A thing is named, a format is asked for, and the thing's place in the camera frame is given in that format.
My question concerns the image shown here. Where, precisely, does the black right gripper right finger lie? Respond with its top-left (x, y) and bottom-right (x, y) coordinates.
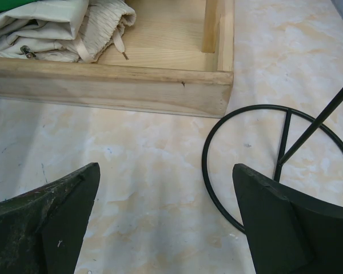
top-left (232, 164), bottom-right (343, 273)

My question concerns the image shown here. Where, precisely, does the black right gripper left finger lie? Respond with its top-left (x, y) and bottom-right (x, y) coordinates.
top-left (0, 163), bottom-right (99, 273)

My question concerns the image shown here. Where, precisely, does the wooden clothes rack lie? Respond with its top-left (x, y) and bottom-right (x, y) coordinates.
top-left (0, 1), bottom-right (235, 118)

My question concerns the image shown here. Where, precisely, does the beige folded cloth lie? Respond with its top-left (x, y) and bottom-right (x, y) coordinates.
top-left (0, 1), bottom-right (137, 63)

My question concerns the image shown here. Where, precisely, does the green tank top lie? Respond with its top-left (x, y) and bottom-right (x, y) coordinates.
top-left (0, 0), bottom-right (36, 13)

